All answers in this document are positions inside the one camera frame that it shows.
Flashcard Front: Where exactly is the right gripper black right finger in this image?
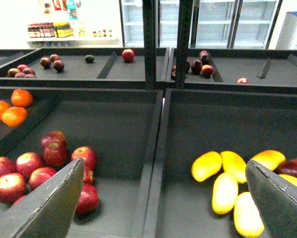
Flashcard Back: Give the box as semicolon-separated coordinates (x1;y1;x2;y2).
245;160;297;238

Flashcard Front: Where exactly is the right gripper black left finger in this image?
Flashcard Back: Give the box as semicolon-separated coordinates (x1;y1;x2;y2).
0;158;84;238

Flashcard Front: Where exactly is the yellow mango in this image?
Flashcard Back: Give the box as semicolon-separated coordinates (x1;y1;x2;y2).
251;150;286;171
220;151;247;184
212;172;238;215
234;192;264;238
191;151;222;182

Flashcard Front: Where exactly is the small dark green avocado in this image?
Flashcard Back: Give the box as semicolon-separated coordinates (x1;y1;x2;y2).
84;55;95;63

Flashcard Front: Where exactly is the red apple front left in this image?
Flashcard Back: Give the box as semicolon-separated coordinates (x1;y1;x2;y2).
0;173;27;204

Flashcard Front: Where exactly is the orange fruit front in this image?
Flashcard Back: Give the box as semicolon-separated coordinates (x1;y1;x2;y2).
1;107;28;127

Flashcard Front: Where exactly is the orange fruit top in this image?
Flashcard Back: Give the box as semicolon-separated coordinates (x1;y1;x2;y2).
11;89;34;108

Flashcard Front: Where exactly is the white chest freezer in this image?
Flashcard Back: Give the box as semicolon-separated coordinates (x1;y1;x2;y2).
275;11;297;50

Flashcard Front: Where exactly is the red apple far tray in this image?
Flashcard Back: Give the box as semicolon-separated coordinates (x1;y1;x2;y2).
122;49;135;62

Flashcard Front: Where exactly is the white shelf with bottles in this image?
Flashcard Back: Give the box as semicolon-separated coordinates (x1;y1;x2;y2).
26;0;123;47

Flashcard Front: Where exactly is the glass door refrigerator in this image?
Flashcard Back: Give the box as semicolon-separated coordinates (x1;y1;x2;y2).
119;0;283;50

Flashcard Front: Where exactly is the black shelf post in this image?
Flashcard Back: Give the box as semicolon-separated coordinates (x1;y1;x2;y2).
142;0;156;89

